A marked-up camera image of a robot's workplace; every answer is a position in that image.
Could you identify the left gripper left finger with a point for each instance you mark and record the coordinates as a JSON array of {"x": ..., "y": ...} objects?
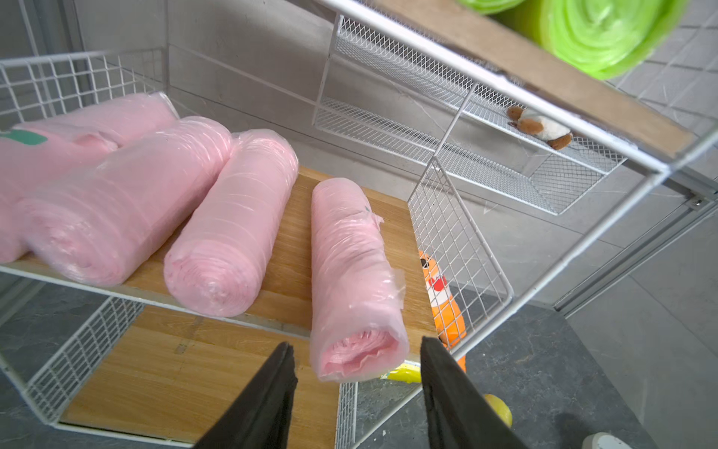
[{"x": 261, "y": 415}]

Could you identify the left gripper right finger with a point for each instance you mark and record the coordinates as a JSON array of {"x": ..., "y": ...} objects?
[{"x": 458, "y": 416}]

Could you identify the yellow roll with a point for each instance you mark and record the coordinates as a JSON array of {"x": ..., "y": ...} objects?
[
  {"x": 500, "y": 408},
  {"x": 409, "y": 373}
]

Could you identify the pink roll small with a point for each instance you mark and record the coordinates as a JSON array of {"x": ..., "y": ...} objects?
[{"x": 37, "y": 152}]

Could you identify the green roll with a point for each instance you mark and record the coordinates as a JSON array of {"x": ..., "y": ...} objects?
[
  {"x": 490, "y": 7},
  {"x": 603, "y": 39}
]

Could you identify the orange shark plush toy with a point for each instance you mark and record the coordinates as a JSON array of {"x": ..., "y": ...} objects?
[{"x": 448, "y": 318}]

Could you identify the brown white plush toy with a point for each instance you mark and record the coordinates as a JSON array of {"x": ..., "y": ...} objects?
[{"x": 536, "y": 125}]

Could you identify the white round handled brush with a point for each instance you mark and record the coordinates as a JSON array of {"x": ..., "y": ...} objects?
[{"x": 603, "y": 440}]

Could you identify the white wire three-tier shelf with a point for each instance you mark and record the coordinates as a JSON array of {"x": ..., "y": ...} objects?
[{"x": 128, "y": 366}]

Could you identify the white wire wall basket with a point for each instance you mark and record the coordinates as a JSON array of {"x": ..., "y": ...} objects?
[{"x": 381, "y": 93}]

